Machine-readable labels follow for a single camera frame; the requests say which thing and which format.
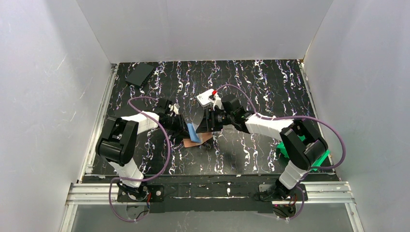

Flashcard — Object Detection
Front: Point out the tan leather card holder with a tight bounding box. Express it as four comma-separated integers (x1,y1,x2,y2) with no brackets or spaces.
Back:
183,123,213,148

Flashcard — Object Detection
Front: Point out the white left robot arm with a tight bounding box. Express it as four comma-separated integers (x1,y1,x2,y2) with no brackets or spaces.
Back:
95,98,190,188

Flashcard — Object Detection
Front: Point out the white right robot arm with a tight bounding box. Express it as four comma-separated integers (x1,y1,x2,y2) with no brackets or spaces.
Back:
196,89,328,192

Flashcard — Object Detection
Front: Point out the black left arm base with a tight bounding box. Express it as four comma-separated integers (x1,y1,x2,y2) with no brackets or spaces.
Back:
117,182,165,203

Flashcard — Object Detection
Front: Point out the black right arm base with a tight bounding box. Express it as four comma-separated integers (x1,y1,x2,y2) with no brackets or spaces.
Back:
254,184,308,204

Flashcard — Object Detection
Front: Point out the flat black card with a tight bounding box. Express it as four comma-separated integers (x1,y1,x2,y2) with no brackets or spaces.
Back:
114,111,146,123

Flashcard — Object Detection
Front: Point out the white rectangular box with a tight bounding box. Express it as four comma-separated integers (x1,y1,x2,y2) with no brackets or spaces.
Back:
196,89,215,107

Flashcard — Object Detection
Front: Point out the black rectangular box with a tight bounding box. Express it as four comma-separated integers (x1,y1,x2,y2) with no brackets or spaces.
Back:
126,63,155,88

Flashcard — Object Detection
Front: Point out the green plastic bin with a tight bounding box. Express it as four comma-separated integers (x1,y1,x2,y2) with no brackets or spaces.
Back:
277,135,330,170

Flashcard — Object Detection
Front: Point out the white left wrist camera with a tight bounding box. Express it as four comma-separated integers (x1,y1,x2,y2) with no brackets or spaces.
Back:
170,103,180,115

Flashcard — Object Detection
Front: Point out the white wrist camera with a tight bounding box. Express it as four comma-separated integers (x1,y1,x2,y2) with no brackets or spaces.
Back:
208,90,223,110
170,103,180,115

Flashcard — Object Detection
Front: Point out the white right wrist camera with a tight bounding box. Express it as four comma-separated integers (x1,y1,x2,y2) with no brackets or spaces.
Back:
208,90,223,110

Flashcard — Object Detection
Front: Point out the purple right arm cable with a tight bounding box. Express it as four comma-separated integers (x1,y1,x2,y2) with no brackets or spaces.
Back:
212,84,347,220

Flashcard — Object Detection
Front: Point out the aluminium frame rail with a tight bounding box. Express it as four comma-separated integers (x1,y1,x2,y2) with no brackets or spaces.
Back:
60,179,364,232

